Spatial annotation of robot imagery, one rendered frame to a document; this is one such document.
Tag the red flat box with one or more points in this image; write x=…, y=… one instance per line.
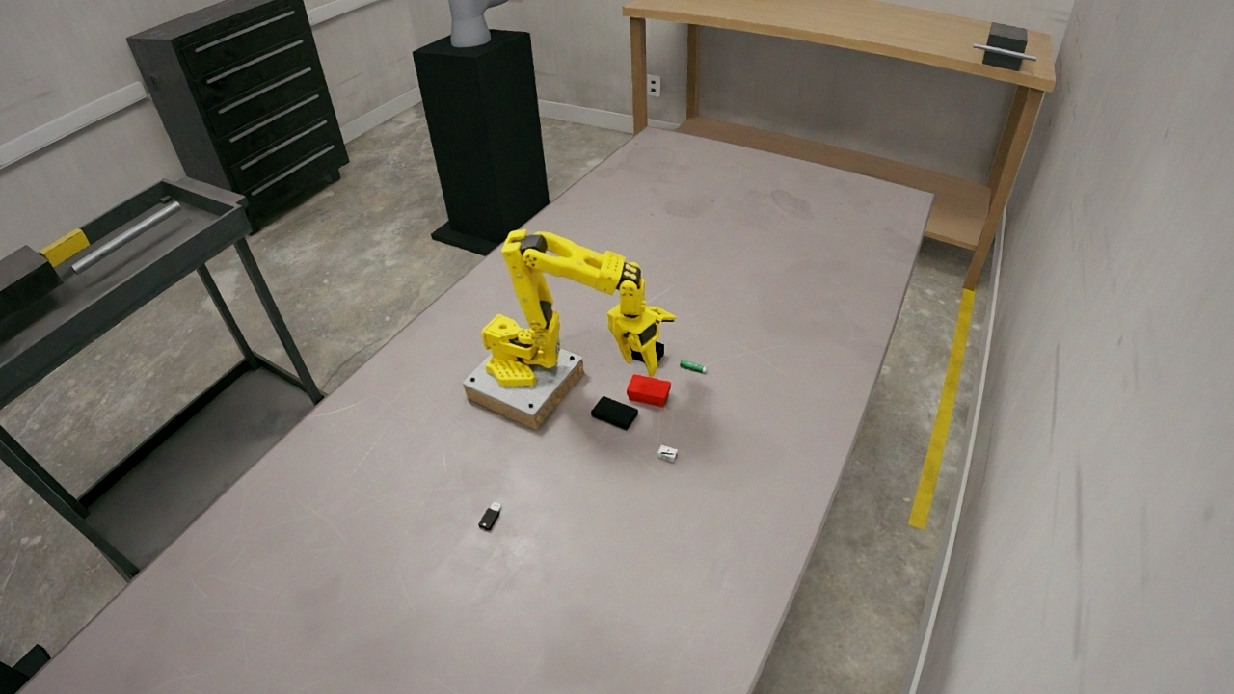
x=647, y=388

